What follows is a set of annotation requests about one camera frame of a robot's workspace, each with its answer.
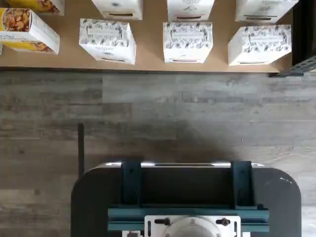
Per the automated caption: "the teal metal mount frame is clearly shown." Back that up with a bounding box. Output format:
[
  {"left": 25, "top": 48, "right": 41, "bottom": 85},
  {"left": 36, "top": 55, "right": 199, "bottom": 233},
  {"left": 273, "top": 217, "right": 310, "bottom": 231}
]
[{"left": 108, "top": 160, "right": 270, "bottom": 233}]

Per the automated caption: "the yellow white granola box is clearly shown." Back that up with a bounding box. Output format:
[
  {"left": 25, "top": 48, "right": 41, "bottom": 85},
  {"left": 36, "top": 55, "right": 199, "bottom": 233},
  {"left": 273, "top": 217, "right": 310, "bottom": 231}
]
[
  {"left": 0, "top": 7, "right": 61, "bottom": 54},
  {"left": 6, "top": 0, "right": 65, "bottom": 16}
]

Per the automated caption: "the white mounting plate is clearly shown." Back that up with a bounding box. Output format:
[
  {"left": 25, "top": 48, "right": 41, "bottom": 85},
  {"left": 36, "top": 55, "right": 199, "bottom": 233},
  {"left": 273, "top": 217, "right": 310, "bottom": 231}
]
[{"left": 144, "top": 215, "right": 241, "bottom": 237}]

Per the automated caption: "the white floral print box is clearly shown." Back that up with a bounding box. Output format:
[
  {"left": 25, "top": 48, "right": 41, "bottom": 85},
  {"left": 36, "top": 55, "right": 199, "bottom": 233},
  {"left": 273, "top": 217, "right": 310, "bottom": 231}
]
[
  {"left": 162, "top": 21, "right": 213, "bottom": 64},
  {"left": 227, "top": 24, "right": 292, "bottom": 67},
  {"left": 167, "top": 0, "right": 215, "bottom": 23},
  {"left": 91, "top": 0, "right": 144, "bottom": 21},
  {"left": 79, "top": 18, "right": 137, "bottom": 66},
  {"left": 235, "top": 0, "right": 299, "bottom": 24}
]

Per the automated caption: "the dark mobile base cart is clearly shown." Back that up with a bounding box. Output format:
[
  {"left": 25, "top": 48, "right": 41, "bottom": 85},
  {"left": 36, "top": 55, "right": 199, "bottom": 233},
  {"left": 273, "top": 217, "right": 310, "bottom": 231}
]
[{"left": 71, "top": 161, "right": 302, "bottom": 237}]

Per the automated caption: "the black antenna rod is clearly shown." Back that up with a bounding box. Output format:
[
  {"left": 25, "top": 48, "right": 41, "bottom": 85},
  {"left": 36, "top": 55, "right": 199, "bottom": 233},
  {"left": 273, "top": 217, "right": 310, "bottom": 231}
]
[{"left": 78, "top": 123, "right": 85, "bottom": 179}]

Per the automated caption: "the black metal shelving unit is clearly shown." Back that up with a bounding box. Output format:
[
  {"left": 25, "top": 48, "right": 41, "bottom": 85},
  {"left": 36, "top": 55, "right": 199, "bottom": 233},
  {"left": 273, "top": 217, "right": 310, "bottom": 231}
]
[{"left": 0, "top": 0, "right": 316, "bottom": 78}]

